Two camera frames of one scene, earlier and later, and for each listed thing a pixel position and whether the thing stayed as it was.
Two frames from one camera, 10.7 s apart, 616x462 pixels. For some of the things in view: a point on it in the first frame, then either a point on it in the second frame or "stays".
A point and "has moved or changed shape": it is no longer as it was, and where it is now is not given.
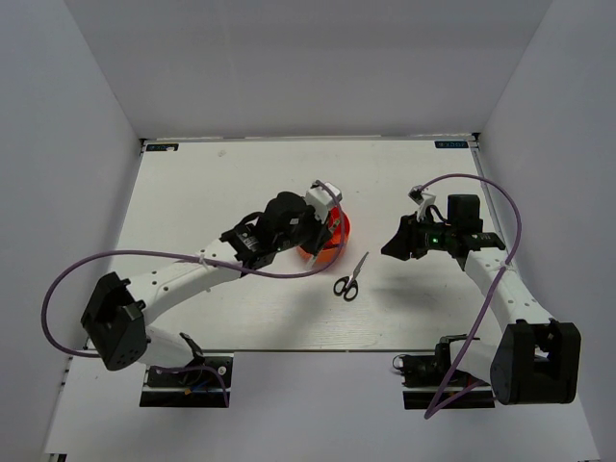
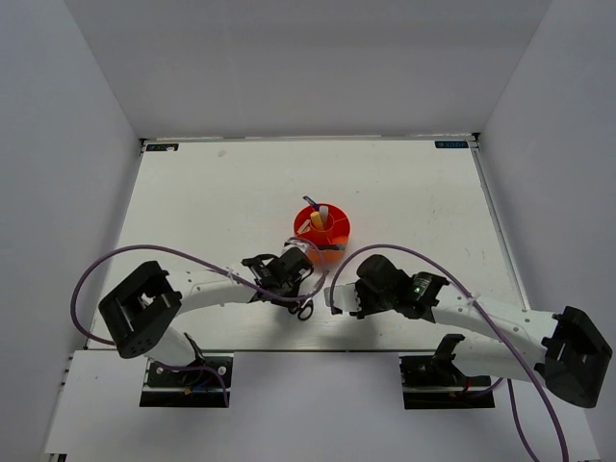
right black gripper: [406, 240] to [364, 309]
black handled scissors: [346, 286] has moved or changed shape
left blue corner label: [162, 147] stays
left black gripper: [321, 233] to [296, 289]
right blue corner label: [451, 143] stays
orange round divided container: [340, 227] stays
